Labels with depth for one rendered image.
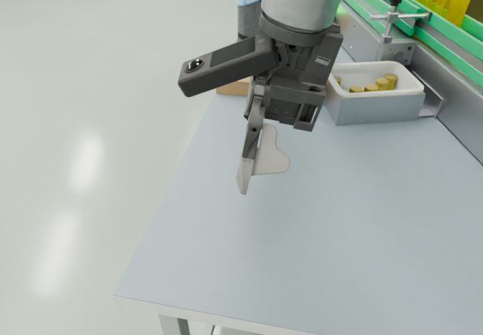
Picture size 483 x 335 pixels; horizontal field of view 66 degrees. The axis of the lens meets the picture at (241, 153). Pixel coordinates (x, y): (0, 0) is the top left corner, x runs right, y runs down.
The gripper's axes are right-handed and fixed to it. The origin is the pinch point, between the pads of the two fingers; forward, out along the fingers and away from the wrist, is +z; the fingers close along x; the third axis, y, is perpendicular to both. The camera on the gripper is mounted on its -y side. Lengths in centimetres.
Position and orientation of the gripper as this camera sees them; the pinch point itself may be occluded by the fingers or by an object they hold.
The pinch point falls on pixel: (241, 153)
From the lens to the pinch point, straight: 51.3
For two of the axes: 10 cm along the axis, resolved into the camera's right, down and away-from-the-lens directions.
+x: 0.8, -6.7, 7.4
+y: 9.8, 1.8, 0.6
